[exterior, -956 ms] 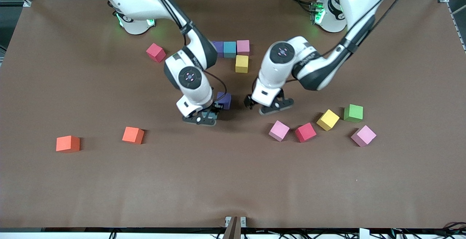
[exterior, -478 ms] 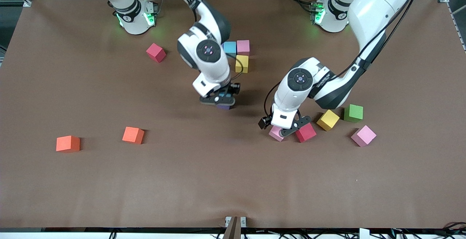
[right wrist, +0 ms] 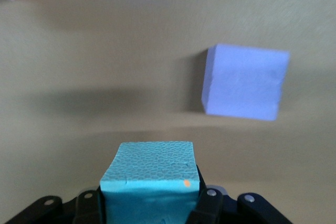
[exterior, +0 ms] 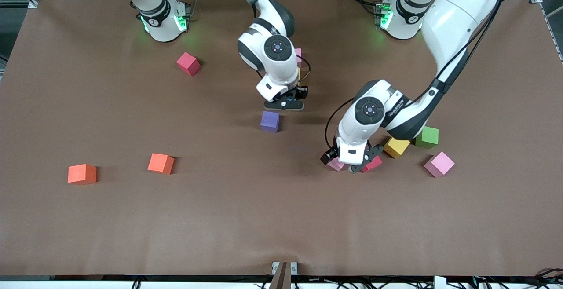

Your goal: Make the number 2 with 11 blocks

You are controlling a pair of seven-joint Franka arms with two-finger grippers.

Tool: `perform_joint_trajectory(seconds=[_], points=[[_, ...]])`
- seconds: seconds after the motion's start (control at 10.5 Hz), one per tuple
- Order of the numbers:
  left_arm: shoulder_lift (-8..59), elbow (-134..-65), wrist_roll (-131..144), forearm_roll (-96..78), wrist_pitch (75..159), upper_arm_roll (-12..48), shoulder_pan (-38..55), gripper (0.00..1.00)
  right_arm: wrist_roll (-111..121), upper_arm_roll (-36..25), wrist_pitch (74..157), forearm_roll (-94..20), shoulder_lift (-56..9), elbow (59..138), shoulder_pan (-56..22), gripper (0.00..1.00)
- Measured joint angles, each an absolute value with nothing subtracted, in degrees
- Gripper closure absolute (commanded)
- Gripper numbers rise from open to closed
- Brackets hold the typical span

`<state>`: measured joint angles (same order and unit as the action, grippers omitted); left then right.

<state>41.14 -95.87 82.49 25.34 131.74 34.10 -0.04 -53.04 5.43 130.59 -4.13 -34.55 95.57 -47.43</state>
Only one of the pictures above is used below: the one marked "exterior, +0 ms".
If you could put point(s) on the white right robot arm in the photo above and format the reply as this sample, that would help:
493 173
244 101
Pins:
281 69

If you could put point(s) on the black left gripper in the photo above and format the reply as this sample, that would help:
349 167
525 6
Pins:
328 156

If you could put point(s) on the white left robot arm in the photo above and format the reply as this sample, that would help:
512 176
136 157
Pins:
453 20

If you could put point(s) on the purple foam cube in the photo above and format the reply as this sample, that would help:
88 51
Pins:
269 121

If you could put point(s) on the brown paper table cover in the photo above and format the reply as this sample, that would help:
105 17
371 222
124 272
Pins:
281 218

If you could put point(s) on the red foam cube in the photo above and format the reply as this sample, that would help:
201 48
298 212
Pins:
374 164
188 64

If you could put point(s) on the white label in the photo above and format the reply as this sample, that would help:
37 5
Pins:
440 283

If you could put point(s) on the metal bracket with brown post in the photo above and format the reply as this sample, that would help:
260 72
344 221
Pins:
283 276

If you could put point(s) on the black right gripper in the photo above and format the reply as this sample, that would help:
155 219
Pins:
301 92

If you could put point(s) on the orange foam cube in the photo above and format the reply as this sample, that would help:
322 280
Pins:
82 174
161 163

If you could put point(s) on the pink foam cube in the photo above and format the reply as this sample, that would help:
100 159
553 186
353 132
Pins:
338 165
298 56
439 164

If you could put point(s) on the green foam cube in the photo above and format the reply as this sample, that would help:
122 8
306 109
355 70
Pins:
429 138

